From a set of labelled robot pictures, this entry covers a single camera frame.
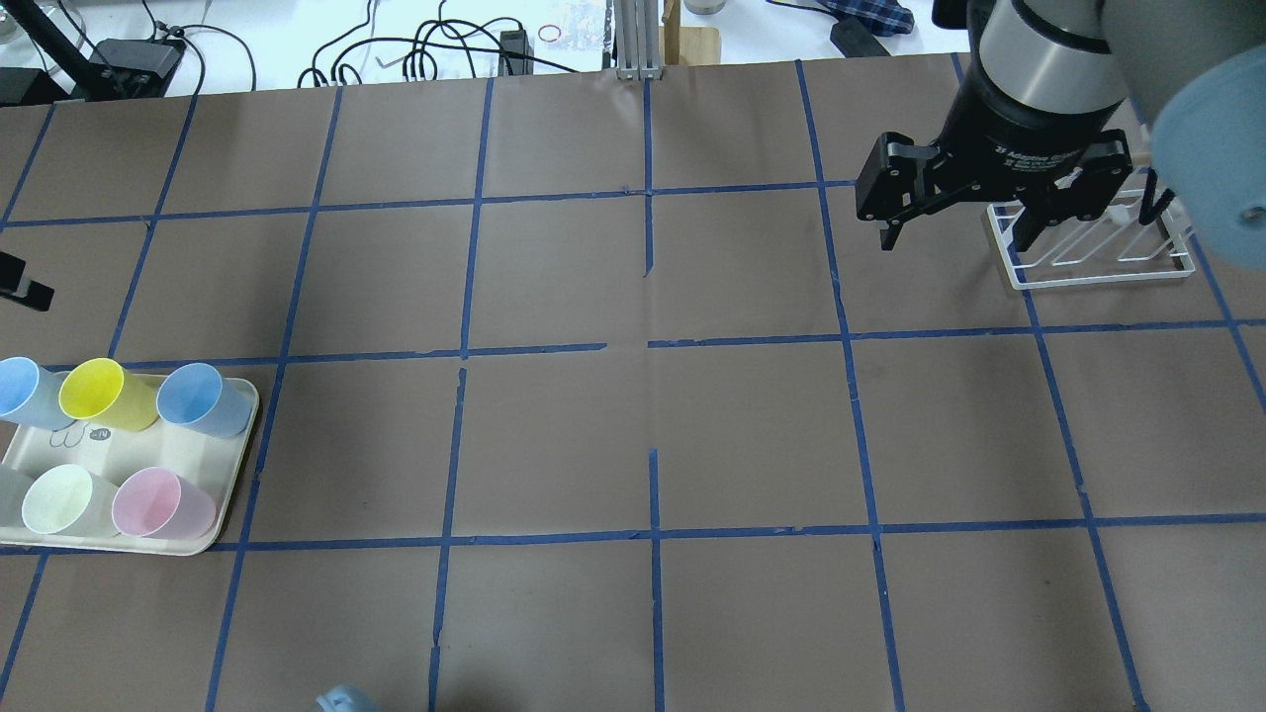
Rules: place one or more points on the wooden board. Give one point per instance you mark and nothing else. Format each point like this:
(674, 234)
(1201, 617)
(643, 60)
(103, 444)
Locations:
(687, 45)

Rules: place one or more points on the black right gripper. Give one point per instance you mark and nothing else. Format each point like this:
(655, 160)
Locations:
(1019, 138)

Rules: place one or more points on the pale green cup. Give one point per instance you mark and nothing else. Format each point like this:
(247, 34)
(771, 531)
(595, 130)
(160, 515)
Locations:
(69, 500)

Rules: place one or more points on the aluminium frame post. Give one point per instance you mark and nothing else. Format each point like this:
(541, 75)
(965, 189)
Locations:
(636, 51)

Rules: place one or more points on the yellow cup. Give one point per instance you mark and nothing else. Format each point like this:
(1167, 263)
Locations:
(101, 391)

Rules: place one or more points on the light blue cup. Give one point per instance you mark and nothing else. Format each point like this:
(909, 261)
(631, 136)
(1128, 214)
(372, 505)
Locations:
(30, 395)

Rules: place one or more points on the black power adapter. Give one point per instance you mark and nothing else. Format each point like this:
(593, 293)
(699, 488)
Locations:
(515, 58)

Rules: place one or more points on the blue checkered cloth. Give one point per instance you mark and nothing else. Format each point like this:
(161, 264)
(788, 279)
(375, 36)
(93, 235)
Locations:
(882, 18)

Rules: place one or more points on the pink cup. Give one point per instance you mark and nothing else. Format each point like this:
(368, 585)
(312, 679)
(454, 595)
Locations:
(159, 503)

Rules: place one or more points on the white wire cup rack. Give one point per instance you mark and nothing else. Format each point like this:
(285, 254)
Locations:
(1114, 248)

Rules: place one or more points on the cream plastic tray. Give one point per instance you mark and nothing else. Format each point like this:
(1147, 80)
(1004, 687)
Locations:
(210, 463)

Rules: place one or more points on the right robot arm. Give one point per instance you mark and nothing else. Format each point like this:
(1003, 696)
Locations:
(1194, 69)

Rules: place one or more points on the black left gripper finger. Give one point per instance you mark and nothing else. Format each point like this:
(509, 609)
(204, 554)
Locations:
(18, 287)

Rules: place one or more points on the white translucent plastic cup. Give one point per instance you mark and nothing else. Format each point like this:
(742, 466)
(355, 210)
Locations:
(14, 486)

